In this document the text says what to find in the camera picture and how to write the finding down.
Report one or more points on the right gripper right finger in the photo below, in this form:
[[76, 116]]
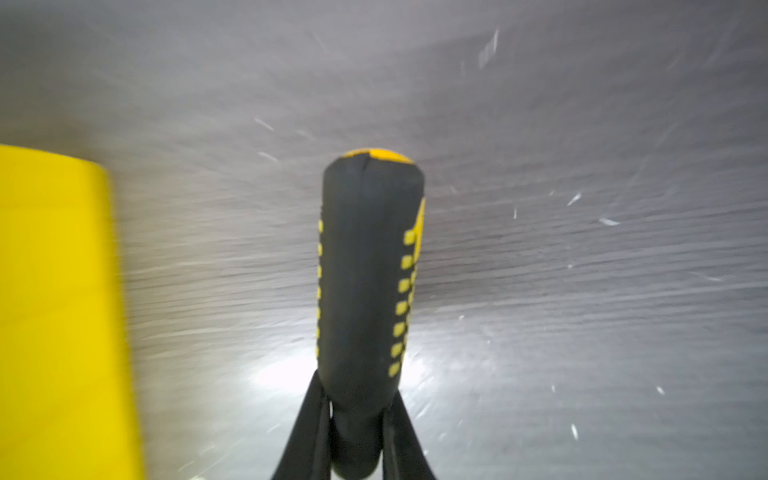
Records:
[[403, 457]]

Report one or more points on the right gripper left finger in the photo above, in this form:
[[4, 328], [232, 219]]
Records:
[[307, 455]]

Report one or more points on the black yellow screwdriver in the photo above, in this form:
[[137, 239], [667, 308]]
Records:
[[369, 241]]

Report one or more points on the yellow plastic bin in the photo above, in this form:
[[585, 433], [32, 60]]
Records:
[[67, 404]]

